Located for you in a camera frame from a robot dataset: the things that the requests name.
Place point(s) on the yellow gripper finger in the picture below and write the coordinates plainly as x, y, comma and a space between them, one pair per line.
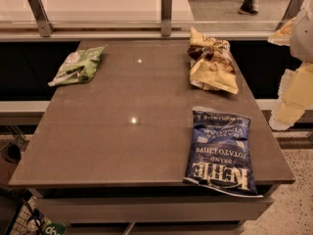
295, 96
282, 36

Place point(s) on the yellow brown chip bag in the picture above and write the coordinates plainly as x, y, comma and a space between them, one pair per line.
212, 67

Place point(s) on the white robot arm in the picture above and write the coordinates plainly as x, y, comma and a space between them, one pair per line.
301, 40

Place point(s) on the blue Kettle chip bag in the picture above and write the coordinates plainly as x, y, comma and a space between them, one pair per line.
219, 157

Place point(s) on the green jalapeno chip bag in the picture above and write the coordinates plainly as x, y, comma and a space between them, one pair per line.
78, 67

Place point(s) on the walking person leg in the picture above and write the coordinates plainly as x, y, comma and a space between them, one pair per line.
247, 8

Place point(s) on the grey table drawer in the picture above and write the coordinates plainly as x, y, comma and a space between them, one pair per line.
154, 209

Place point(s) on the dark round floor object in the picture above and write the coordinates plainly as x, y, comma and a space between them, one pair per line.
11, 153

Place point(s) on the right metal glass bracket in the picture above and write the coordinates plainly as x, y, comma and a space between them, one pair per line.
291, 11

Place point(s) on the metal glass bracket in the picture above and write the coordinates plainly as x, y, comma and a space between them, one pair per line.
166, 15
43, 24
291, 11

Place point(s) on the middle metal glass bracket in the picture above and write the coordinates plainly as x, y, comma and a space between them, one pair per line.
166, 15

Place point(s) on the left metal glass bracket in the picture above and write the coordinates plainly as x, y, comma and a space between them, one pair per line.
43, 24

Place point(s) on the wire basket with green label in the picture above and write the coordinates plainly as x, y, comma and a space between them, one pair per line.
29, 220

